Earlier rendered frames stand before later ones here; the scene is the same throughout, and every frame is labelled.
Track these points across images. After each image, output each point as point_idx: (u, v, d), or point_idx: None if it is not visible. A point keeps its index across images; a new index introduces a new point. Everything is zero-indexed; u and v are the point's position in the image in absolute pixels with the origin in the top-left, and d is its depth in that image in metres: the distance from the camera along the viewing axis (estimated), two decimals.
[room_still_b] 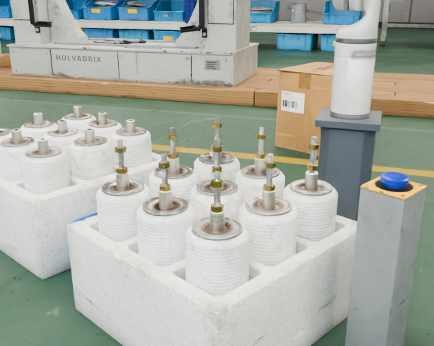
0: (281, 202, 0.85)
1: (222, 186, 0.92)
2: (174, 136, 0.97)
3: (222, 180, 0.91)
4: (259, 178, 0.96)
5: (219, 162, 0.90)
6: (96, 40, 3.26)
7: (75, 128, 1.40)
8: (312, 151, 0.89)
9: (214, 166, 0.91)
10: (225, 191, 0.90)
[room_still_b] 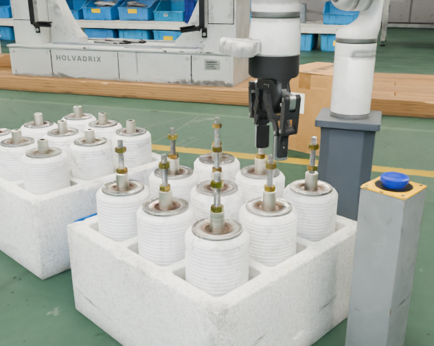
0: (283, 204, 0.85)
1: (222, 186, 0.92)
2: (174, 136, 0.97)
3: (222, 180, 0.91)
4: (259, 178, 0.96)
5: (219, 162, 0.90)
6: (96, 40, 3.26)
7: (75, 128, 1.40)
8: (312, 151, 0.89)
9: (214, 167, 0.91)
10: (225, 191, 0.90)
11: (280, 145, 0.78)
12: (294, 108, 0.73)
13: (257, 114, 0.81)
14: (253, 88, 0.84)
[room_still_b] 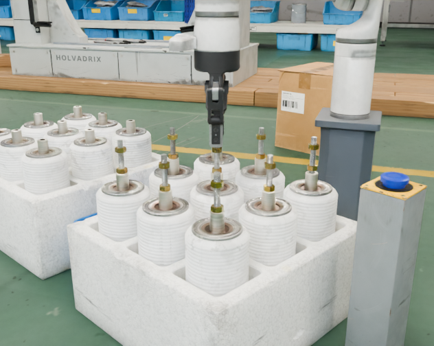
0: (282, 204, 0.85)
1: (222, 186, 0.92)
2: (174, 136, 0.97)
3: (222, 180, 0.91)
4: (259, 178, 0.96)
5: (217, 161, 0.91)
6: (96, 40, 3.26)
7: (75, 128, 1.40)
8: (312, 151, 0.89)
9: (218, 167, 0.91)
10: (225, 191, 0.90)
11: (216, 132, 0.85)
12: (217, 99, 0.80)
13: None
14: None
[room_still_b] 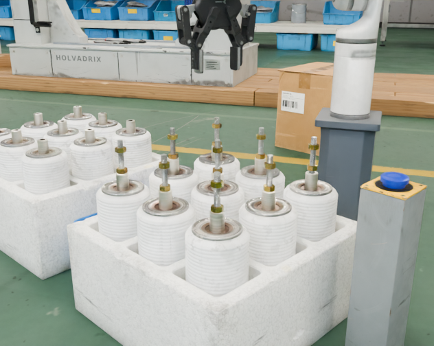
0: (282, 204, 0.85)
1: (211, 187, 0.92)
2: (174, 136, 0.97)
3: (211, 179, 0.92)
4: (259, 178, 0.96)
5: (215, 163, 0.90)
6: (96, 40, 3.26)
7: (75, 128, 1.40)
8: (312, 151, 0.89)
9: (218, 167, 0.91)
10: (207, 182, 0.94)
11: (233, 55, 0.86)
12: (250, 16, 0.86)
13: (207, 36, 0.81)
14: (179, 14, 0.79)
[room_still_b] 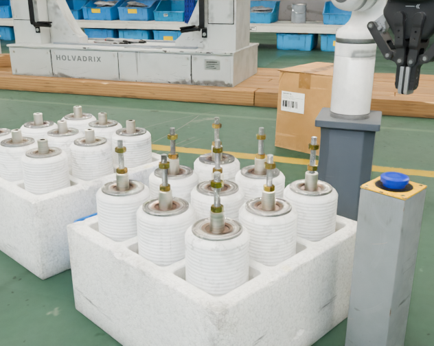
0: (282, 204, 0.85)
1: (211, 187, 0.92)
2: (174, 136, 0.97)
3: (211, 179, 0.92)
4: (259, 178, 0.96)
5: (215, 163, 0.90)
6: (96, 40, 3.26)
7: (75, 128, 1.40)
8: (312, 151, 0.89)
9: (218, 167, 0.91)
10: (207, 182, 0.94)
11: (406, 76, 0.70)
12: (375, 35, 0.72)
13: None
14: None
